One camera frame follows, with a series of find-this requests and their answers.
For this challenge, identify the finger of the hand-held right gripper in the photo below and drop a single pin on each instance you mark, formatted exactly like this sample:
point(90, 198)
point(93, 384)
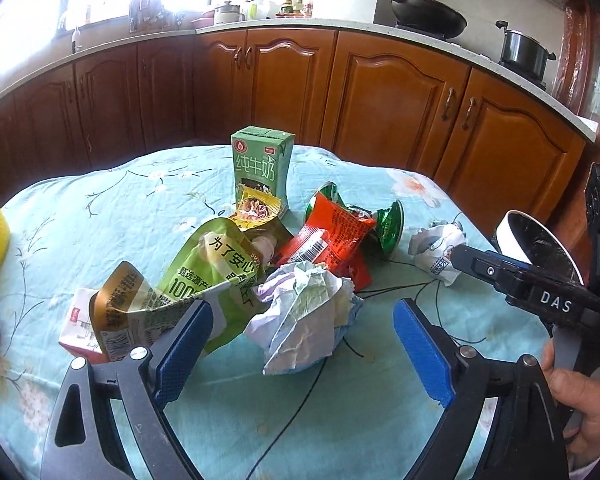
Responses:
point(480, 272)
point(502, 259)

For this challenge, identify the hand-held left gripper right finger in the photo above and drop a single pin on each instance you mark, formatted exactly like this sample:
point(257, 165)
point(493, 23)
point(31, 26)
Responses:
point(425, 355)

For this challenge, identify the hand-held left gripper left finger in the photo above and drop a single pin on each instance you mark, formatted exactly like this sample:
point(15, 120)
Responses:
point(180, 355)

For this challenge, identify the white trash bin black liner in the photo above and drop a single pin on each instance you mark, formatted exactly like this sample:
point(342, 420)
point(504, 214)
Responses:
point(535, 240)

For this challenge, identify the small paper ball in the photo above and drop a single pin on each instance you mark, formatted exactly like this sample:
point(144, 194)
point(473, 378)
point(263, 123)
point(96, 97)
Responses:
point(435, 250)

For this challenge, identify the green foil snack wrapper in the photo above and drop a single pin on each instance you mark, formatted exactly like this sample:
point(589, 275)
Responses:
point(390, 225)

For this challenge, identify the green milk carton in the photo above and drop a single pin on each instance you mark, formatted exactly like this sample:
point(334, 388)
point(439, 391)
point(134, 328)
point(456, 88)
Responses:
point(260, 165)

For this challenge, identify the person's right hand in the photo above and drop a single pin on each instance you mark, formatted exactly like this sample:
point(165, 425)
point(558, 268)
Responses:
point(587, 402)

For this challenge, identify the gold brown snack packet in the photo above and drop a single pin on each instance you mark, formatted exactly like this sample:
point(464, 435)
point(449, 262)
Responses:
point(125, 300)

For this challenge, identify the green stand-up pouch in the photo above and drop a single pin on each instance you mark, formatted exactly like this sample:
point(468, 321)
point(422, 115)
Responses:
point(210, 270)

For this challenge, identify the small white red carton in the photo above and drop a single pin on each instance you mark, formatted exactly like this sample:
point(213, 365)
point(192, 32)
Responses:
point(77, 325)

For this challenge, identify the large crumpled white paper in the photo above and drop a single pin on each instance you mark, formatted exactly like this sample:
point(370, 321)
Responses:
point(300, 320)

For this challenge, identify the red snack wrapper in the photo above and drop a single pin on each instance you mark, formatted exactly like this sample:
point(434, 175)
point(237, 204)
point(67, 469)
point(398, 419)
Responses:
point(330, 235)

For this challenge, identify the yellow snack wrapper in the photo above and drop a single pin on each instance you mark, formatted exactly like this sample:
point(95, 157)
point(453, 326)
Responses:
point(255, 210)

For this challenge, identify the light blue floral tablecloth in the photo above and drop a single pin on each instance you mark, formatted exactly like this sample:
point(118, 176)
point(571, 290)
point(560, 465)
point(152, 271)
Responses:
point(105, 210)

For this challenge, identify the wooden kitchen base cabinets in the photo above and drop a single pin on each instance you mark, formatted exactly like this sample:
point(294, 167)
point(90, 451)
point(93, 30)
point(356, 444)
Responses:
point(390, 100)

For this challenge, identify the dark steel cooking pot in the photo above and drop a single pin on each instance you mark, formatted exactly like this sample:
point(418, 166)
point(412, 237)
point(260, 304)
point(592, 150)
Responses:
point(525, 52)

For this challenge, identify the red framed glass door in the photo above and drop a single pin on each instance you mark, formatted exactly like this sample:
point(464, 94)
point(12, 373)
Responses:
point(580, 60)

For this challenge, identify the gas stove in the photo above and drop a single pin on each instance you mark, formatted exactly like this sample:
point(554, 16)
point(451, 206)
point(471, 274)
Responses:
point(405, 27)

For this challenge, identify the black wok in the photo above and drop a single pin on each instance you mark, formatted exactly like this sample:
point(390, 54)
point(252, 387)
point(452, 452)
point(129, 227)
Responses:
point(430, 15)

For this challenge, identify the white speckled kitchen countertop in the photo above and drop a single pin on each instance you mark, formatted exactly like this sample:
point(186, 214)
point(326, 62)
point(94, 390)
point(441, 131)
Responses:
point(305, 22)

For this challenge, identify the green lidded jar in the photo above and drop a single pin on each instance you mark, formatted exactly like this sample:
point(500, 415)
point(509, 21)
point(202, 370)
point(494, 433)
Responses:
point(287, 8)

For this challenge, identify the white bottle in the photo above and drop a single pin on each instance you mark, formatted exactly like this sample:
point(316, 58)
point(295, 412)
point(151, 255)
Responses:
point(76, 40)

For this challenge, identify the metal utensil rack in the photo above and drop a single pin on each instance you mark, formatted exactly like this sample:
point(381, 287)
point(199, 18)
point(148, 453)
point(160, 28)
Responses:
point(145, 15)

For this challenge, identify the white lidded pot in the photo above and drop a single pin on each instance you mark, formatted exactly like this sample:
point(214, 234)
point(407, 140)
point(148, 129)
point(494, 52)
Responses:
point(227, 14)

